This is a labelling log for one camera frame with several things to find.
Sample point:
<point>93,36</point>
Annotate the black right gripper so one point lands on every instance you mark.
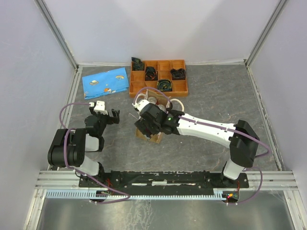
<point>143,125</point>

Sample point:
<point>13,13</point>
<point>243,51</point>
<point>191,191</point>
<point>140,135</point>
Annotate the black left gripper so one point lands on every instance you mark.
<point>112,120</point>

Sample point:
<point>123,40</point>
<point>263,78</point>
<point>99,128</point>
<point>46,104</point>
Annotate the burlap canvas tote bag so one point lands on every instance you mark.
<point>167,101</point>

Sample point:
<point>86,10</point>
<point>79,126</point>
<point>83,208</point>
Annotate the purple soda can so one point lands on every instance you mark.
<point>162,107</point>

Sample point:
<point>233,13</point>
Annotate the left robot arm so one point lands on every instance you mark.
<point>82,140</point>

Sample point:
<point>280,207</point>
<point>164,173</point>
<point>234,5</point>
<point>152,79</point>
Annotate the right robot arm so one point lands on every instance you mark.
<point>240,138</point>

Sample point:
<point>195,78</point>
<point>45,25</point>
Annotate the red soda can back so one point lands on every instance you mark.
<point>152,100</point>

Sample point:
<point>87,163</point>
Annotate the blue space-print cloth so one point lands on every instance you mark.
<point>105,83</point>

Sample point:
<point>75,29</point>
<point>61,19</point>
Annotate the dark rolled sock front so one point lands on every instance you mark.
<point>164,85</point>

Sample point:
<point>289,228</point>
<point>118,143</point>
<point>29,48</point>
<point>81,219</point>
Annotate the dark rolled sock middle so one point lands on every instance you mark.
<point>150,74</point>

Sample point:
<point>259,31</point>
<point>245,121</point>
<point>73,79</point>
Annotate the wooden compartment tray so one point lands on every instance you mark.
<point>163,67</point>

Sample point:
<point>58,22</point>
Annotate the dark rolled sock right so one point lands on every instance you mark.
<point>178,74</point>

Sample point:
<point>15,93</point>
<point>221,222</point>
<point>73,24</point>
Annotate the dark rolled sock back-left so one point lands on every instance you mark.
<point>137,64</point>

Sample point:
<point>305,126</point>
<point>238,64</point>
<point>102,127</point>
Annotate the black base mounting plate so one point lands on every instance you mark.
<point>170,183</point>

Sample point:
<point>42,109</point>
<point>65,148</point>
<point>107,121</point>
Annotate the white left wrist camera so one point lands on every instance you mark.
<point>99,107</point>

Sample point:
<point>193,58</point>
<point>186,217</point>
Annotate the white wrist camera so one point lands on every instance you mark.
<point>99,107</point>
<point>138,106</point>

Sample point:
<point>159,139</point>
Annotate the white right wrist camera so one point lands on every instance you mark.
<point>138,106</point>

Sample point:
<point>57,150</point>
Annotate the aluminium front rail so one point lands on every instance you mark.
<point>271,180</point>

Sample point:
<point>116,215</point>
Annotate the light blue cable duct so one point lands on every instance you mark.
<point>96,194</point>

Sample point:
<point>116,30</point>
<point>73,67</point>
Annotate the left aluminium corner post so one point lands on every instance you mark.
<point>41,4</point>

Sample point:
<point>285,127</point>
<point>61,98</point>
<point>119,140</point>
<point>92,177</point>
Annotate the aluminium corner post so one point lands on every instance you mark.
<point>41,4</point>
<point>266,31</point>

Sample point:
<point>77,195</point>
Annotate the right aluminium corner post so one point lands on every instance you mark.
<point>266,31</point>

